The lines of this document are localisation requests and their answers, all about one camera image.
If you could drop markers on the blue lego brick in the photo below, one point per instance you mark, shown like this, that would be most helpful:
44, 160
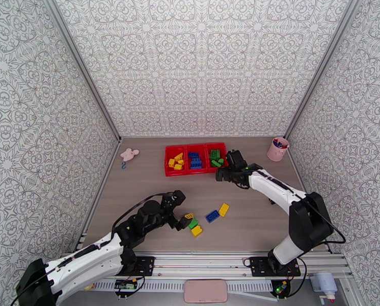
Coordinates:
212, 216
195, 166
196, 161
193, 155

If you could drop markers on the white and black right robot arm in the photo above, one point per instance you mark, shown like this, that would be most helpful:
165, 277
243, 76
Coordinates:
272, 187

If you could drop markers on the red plastic bin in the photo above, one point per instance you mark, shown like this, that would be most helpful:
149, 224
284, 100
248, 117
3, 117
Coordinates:
209, 169
190, 172
169, 171

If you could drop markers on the pink pen cup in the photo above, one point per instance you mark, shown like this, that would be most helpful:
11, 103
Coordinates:
276, 152

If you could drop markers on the blue marker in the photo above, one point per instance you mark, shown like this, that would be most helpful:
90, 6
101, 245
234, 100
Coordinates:
276, 142

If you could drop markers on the small blue hook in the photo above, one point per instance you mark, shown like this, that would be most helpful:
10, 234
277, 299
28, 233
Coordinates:
124, 166

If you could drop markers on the pink plush mouse toy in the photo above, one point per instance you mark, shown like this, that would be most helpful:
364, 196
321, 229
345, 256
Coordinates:
128, 154

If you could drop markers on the pink rectangular case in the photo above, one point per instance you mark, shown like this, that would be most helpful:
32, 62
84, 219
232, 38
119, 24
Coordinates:
206, 290

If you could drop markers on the green circuit board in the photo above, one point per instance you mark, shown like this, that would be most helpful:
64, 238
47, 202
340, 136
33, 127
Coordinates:
125, 285

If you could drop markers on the yellow duck toy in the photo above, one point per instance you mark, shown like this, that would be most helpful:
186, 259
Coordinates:
88, 287

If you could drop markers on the round circuit board with LED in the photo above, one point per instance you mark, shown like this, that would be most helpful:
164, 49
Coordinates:
280, 287

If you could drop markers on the white and blue bottle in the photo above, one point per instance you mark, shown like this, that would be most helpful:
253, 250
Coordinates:
323, 282

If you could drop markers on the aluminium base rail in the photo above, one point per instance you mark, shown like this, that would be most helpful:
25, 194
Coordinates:
202, 267

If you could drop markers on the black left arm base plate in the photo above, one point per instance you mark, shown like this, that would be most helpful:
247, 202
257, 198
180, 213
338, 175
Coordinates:
145, 265

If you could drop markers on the aluminium table edge rail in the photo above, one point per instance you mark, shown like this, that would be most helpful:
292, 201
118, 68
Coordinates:
99, 195

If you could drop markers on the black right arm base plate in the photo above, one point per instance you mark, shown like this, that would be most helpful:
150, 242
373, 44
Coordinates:
258, 267

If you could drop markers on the aluminium frame post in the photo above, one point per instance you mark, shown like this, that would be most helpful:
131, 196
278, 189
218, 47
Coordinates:
84, 67
319, 67

